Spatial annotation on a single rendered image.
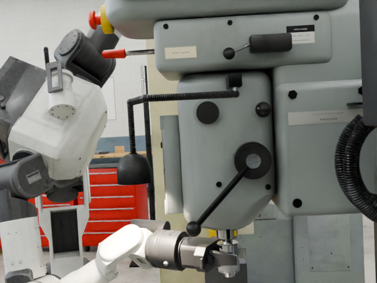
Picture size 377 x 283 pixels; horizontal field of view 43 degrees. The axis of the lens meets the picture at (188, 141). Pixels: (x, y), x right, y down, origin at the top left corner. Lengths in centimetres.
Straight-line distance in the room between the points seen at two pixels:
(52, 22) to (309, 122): 988
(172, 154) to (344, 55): 39
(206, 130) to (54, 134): 48
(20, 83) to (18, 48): 945
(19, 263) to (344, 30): 87
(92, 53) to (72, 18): 916
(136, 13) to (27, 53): 983
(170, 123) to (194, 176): 13
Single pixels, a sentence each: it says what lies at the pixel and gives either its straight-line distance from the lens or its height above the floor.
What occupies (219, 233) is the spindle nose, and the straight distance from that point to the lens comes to 104.
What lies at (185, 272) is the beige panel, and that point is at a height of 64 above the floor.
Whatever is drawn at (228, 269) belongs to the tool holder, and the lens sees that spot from 106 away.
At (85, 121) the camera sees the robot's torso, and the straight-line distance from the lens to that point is 131.
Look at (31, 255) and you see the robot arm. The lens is 121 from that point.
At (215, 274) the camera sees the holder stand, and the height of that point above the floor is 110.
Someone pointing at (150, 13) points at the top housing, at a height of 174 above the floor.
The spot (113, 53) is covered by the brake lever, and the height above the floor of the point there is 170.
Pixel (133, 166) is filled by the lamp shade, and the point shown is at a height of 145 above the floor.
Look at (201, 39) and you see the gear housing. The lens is 92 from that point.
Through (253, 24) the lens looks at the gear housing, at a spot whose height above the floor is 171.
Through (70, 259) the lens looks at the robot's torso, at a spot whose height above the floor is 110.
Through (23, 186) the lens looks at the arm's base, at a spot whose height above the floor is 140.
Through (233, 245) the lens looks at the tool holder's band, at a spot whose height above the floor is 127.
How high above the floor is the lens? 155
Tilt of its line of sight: 3 degrees down
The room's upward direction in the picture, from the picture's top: 3 degrees counter-clockwise
